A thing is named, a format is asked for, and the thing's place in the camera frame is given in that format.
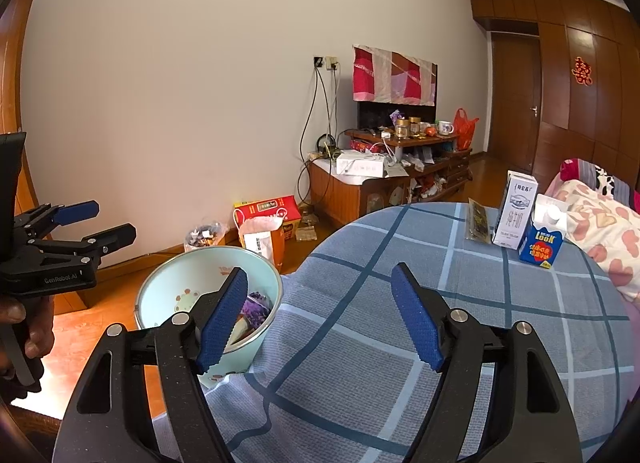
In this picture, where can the white patterned mug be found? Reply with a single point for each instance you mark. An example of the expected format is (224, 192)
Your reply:
(444, 129)

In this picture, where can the wooden television cabinet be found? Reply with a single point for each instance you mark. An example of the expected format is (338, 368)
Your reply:
(335, 193)

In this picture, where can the dark snack packet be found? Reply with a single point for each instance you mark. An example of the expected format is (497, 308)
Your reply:
(479, 223)

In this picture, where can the brown wooden wardrobe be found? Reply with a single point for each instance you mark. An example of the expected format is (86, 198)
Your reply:
(590, 133)

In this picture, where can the orange white paper bag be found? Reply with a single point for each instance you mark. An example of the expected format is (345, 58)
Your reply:
(265, 248)

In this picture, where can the pink patchwork cover cloth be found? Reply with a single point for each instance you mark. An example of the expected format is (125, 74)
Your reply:
(390, 75)

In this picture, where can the glass jar gold lid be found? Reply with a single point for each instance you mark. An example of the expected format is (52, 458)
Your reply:
(402, 129)
(415, 126)

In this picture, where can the white flat box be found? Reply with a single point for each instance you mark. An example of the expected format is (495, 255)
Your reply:
(360, 165)

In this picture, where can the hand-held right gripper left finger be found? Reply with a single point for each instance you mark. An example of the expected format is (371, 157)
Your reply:
(222, 318)

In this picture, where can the wall socket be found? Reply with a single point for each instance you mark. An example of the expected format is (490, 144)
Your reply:
(330, 63)

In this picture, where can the white milk carton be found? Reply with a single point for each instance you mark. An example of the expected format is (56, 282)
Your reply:
(515, 213)

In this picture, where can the blue plaid tablecloth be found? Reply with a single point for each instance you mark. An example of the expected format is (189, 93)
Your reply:
(350, 343)

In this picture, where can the blue milk carton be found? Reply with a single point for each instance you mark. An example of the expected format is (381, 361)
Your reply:
(540, 245)

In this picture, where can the black television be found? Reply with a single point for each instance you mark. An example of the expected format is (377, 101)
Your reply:
(375, 115)

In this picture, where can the purple wrapper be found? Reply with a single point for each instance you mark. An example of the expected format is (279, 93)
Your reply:
(255, 310)

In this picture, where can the red cardboard box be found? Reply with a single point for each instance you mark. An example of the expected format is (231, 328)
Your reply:
(270, 206)

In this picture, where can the wooden door with hinge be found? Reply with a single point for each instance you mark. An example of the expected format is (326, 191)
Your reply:
(12, 68)

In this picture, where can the brown wooden door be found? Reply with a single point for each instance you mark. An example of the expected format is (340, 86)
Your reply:
(515, 93)

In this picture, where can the cow print pillow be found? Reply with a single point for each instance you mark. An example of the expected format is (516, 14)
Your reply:
(580, 170)

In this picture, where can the light blue trash bin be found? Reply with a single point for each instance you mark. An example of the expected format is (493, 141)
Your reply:
(165, 288)

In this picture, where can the person's left hand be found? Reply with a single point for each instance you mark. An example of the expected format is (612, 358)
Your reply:
(40, 338)

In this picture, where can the small full waste basket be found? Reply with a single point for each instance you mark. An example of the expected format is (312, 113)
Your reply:
(202, 238)

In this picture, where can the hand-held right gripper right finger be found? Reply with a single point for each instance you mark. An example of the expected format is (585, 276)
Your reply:
(417, 315)

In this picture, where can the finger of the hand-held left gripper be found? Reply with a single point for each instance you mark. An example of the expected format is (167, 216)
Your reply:
(115, 237)
(77, 211)

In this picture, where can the red paper decoration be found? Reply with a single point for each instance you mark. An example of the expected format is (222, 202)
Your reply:
(584, 70)

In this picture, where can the orange plastic bag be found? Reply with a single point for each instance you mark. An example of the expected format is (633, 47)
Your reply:
(465, 133)

